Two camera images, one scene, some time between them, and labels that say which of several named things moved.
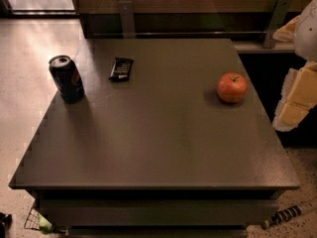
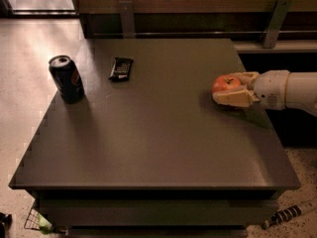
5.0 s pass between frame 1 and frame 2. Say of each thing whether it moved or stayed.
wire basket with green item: stayed
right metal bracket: stayed
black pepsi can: stayed
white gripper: moved
